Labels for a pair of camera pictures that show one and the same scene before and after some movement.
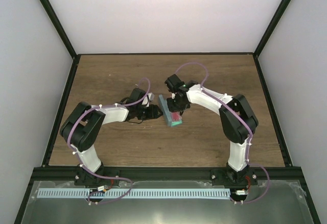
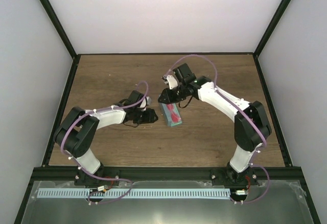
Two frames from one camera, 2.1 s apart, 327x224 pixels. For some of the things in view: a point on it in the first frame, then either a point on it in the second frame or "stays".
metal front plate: (265, 202) stays
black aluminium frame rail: (69, 174) stays
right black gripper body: (177, 106) -> (178, 96)
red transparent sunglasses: (176, 116) stays
